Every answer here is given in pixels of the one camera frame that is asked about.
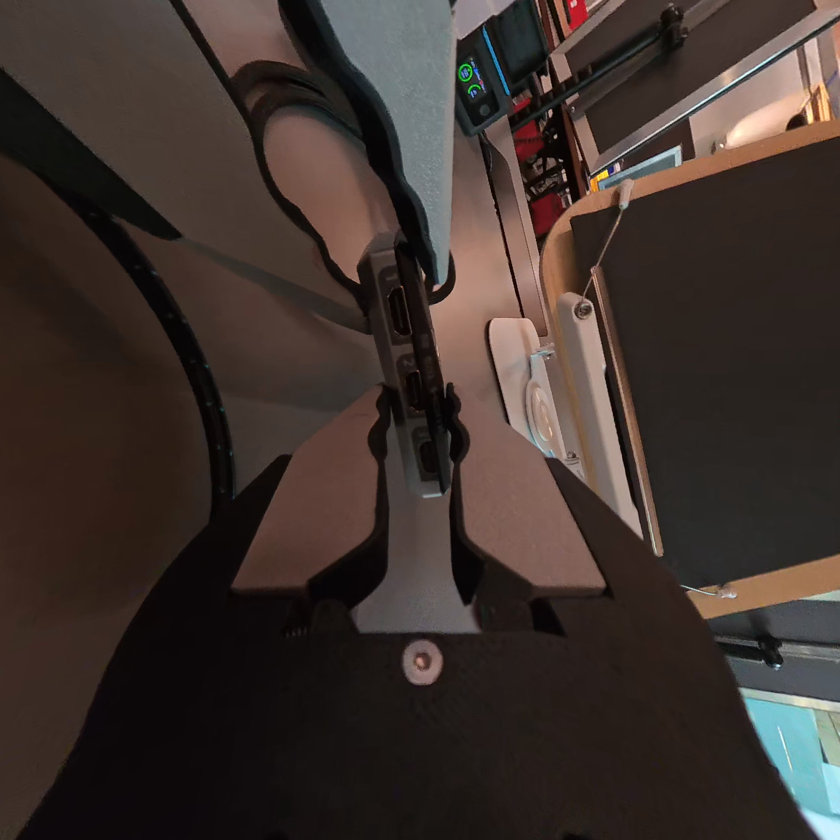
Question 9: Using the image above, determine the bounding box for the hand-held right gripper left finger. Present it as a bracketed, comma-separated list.
[228, 385, 396, 608]

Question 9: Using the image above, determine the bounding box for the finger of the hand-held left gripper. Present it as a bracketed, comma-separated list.
[0, 69, 367, 332]
[305, 0, 458, 283]

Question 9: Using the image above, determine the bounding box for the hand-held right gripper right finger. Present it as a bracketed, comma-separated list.
[445, 386, 608, 630]

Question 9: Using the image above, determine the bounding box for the black hub cable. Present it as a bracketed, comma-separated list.
[231, 60, 455, 309]

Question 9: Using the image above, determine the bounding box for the grey hdmi switch hub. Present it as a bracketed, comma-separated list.
[357, 230, 455, 500]

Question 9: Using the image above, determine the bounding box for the black charging case green display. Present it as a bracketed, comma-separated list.
[455, 0, 551, 137]

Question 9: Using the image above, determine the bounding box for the red bag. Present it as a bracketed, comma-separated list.
[512, 118, 567, 238]

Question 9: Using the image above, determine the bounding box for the wooden book stand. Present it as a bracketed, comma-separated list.
[539, 134, 840, 621]

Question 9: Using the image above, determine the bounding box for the grey framed partition panel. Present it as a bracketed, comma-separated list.
[550, 0, 840, 173]

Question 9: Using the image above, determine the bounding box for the light blue box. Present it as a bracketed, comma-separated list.
[589, 147, 685, 193]

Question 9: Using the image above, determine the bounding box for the black clamp rod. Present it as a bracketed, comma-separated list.
[511, 3, 689, 132]

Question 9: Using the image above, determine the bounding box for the dark framed panel on stand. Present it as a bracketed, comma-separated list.
[709, 594, 840, 706]

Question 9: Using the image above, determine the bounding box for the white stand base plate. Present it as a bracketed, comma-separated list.
[487, 317, 586, 476]

